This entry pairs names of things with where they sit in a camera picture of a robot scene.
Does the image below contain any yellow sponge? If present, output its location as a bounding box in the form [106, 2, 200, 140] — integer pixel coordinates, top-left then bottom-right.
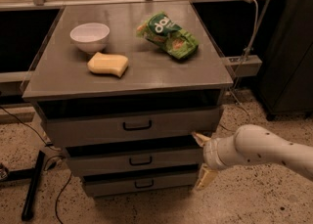
[87, 52, 129, 77]

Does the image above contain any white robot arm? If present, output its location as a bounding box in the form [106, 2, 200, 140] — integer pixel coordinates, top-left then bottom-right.
[192, 124, 313, 191]

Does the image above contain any grey drawer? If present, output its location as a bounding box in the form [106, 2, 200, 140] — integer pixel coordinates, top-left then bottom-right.
[83, 169, 198, 198]
[67, 135, 202, 177]
[42, 106, 223, 148]

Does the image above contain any grey top drawer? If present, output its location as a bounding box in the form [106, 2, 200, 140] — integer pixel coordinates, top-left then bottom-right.
[42, 106, 223, 148]

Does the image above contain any grey bottom drawer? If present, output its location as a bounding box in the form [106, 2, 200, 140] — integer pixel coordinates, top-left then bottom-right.
[83, 169, 198, 198]

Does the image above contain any dark cabinet at right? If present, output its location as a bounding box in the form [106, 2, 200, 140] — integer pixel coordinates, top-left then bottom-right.
[256, 0, 313, 121]

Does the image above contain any grey metal bracket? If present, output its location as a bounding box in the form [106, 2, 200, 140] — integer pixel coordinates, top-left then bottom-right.
[221, 55, 262, 78]

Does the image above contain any white bowl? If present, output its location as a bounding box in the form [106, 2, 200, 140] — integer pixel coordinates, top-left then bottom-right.
[69, 22, 111, 54]

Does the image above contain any green chip bag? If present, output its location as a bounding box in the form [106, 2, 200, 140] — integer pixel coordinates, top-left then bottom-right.
[136, 12, 199, 61]

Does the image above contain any black floor stand bar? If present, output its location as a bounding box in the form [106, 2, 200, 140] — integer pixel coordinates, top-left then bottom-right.
[0, 151, 45, 222]

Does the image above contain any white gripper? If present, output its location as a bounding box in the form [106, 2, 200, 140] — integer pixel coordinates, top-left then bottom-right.
[192, 132, 238, 191]

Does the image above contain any grey drawer cabinet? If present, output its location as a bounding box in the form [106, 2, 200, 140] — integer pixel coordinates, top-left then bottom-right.
[23, 2, 232, 185]

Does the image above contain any black floor cable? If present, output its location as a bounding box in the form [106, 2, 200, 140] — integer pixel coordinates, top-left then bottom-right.
[0, 105, 74, 224]

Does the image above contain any white cable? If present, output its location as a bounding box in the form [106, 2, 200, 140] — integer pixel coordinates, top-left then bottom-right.
[219, 0, 260, 133]

